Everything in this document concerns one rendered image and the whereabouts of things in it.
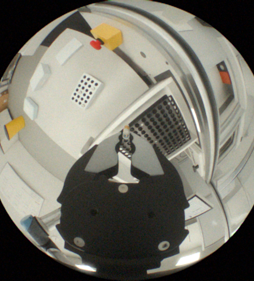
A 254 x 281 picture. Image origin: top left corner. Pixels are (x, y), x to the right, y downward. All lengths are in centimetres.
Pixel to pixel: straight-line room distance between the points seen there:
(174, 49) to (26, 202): 348
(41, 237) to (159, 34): 68
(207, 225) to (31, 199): 404
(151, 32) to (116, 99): 27
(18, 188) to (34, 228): 296
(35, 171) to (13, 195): 132
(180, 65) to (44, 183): 348
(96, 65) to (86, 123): 26
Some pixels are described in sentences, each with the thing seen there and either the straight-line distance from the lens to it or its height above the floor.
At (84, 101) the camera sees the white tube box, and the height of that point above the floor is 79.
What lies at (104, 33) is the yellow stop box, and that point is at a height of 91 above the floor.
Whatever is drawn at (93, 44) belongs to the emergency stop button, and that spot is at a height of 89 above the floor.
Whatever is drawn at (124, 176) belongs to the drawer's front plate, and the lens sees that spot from 36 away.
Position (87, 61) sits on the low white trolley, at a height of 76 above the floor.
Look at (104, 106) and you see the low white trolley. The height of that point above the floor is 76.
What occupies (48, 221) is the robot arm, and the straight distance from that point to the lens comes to 53.
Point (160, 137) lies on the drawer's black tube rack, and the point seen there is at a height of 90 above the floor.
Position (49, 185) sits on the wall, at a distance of 339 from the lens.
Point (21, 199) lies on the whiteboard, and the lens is 340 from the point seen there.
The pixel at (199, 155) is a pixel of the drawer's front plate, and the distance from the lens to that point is 39.
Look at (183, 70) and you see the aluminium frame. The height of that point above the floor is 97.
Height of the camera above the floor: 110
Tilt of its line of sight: 59 degrees down
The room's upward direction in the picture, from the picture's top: 177 degrees clockwise
